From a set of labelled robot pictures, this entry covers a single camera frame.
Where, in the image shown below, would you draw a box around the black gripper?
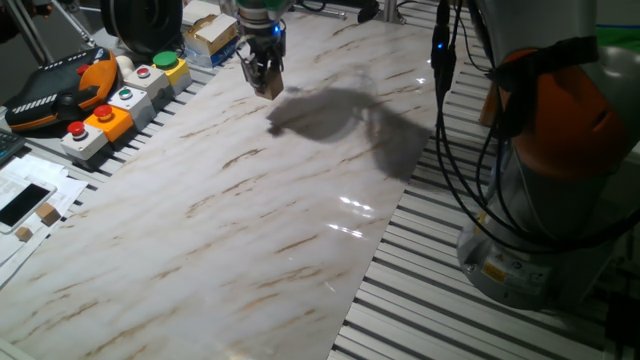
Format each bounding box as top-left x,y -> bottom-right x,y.
242,22 -> 288,96

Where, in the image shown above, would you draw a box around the light wooden cube block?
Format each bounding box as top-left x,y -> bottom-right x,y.
259,67 -> 285,101

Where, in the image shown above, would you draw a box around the brown wooden block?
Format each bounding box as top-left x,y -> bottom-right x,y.
478,82 -> 501,127

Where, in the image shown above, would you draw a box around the flat blue box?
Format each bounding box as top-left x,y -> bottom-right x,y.
187,35 -> 242,69

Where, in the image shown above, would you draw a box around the cardboard box white lid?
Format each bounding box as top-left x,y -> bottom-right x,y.
182,13 -> 239,57

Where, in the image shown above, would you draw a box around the yellow box green mushroom button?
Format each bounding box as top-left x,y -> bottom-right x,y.
152,50 -> 194,96

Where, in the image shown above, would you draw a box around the grey box small red button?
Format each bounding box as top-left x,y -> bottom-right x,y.
123,63 -> 174,112

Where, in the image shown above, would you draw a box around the black round spool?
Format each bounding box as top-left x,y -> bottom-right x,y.
99,0 -> 185,56

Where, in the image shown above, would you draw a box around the grey box small green button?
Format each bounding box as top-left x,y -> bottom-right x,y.
107,85 -> 157,132

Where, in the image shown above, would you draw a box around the orange box red mushroom button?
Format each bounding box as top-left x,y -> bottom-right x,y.
83,103 -> 135,151

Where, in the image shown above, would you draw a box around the marble pattern table sheet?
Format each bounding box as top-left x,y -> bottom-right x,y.
0,9 -> 464,360

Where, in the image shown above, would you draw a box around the grey box red mushroom button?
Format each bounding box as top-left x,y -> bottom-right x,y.
59,120 -> 110,171

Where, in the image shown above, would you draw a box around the black orange teach pendant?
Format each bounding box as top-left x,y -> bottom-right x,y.
3,46 -> 120,134

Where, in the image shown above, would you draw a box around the grey metal tripod leg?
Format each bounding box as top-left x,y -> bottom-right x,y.
3,0 -> 55,66

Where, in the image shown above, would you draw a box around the white printed paper sheets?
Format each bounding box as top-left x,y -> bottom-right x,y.
0,153 -> 90,289

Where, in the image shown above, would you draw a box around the small wooden cube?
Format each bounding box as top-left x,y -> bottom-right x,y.
34,201 -> 63,227

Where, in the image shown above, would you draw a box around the black computer keyboard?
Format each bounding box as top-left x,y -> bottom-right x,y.
0,128 -> 27,169

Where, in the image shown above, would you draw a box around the white smartphone black screen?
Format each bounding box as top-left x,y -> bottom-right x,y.
0,173 -> 59,235

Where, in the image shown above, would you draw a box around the thin grey gripper cable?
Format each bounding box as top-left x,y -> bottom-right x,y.
236,45 -> 256,72

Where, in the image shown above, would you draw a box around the green gripper mount plate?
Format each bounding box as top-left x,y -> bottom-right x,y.
234,0 -> 296,12

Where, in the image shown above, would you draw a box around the aluminium profile post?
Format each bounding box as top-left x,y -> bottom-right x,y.
377,0 -> 407,25

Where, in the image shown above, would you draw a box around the black cable connector blue light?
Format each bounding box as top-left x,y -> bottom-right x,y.
430,0 -> 458,77

